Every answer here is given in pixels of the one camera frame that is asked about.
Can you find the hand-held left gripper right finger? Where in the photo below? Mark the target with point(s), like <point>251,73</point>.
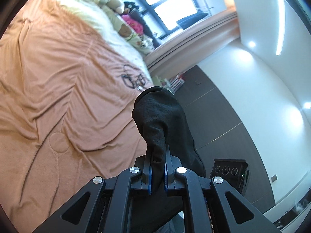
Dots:
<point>170,174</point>

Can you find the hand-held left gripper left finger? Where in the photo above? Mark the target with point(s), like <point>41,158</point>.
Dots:
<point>145,174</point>

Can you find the black pants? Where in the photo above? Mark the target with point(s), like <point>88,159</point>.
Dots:
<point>158,116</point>

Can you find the black case with round dials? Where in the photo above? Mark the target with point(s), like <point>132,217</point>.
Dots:
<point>228,172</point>

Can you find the cream nightstand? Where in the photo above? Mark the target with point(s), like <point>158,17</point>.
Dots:
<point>158,80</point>

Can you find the bed with pink blanket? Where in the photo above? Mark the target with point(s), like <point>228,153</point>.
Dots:
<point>60,77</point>

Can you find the spotted white plush toy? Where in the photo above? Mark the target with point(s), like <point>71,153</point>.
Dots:
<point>145,43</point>

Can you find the pink curtain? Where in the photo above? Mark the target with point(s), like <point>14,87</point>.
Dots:
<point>194,38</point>

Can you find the beige teddy bear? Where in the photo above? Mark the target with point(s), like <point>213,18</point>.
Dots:
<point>124,31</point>

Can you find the black and pink plush toy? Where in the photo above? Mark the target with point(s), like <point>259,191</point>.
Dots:
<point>143,25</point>

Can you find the round ceiling spotlight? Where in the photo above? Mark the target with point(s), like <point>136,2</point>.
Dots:
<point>307,105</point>
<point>251,44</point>

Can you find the black hanging cloth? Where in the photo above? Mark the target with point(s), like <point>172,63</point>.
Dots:
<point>190,21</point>

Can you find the black framed window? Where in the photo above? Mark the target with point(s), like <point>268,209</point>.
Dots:
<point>165,2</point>

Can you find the beige plush bear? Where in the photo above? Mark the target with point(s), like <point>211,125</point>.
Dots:
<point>113,3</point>

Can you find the long ceiling strip light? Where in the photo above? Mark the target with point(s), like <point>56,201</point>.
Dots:
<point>280,24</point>

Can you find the grey wall switch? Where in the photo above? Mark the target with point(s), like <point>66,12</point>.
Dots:
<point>274,178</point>

